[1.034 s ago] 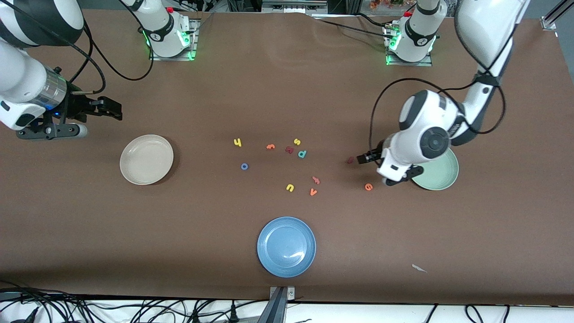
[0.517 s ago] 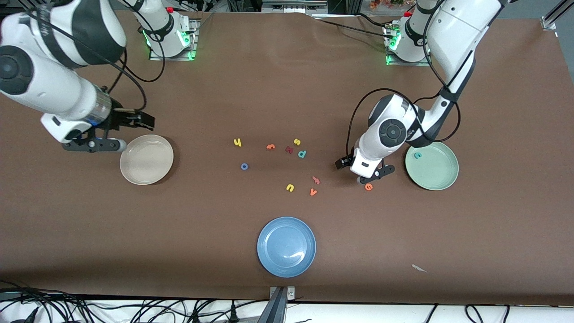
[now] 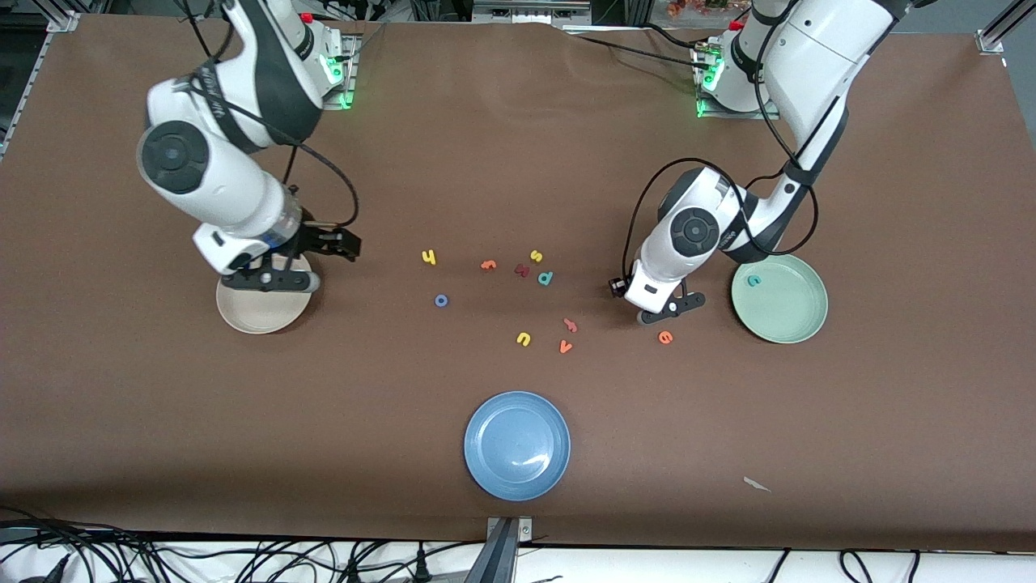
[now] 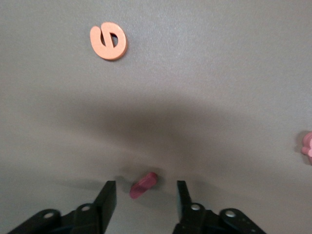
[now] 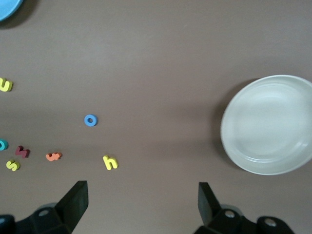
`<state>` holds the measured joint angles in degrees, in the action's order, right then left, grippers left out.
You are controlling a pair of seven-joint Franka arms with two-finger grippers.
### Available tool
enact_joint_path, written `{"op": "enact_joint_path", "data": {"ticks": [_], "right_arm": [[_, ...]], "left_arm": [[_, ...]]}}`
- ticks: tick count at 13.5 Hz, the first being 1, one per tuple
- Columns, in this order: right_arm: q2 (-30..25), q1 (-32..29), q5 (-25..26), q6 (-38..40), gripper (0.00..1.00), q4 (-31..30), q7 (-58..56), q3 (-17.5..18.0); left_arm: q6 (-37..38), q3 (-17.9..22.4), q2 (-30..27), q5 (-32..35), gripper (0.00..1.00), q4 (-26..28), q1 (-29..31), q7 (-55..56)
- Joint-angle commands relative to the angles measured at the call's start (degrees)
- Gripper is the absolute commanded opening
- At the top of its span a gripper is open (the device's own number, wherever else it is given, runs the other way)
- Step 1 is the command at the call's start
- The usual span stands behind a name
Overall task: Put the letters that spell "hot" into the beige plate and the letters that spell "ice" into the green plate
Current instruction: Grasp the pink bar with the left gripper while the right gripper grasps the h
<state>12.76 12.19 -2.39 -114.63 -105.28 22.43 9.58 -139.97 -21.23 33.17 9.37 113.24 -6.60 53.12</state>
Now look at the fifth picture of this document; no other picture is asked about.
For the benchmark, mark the yellow foam letter h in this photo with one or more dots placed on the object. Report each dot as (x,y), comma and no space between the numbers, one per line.
(109,163)

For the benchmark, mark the blue foam letter o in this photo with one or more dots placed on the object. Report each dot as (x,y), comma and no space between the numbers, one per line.
(86,120)

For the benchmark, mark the brown table cover sheet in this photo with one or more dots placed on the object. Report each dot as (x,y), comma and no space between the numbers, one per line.
(156,48)

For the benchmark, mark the beige brown plate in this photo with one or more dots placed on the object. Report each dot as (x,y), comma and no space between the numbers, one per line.
(267,124)

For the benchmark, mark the dark red foam letter z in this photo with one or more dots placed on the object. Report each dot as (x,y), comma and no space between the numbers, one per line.
(22,151)

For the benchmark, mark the blue plate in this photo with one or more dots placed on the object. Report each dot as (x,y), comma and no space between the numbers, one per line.
(7,8)

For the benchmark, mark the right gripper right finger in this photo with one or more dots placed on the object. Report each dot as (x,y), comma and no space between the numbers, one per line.
(207,204)

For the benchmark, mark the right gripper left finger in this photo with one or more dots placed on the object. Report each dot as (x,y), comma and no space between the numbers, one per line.
(76,200)

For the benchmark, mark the yellow foam letter u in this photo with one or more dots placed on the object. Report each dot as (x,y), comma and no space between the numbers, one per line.
(5,85)

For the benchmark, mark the yellow foam letter s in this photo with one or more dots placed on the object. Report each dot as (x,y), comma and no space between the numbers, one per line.
(13,165)

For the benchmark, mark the orange foam letter r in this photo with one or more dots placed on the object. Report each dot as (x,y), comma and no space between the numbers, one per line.
(53,156)

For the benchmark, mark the teal foam letter p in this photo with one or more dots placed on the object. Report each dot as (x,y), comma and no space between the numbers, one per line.
(3,144)

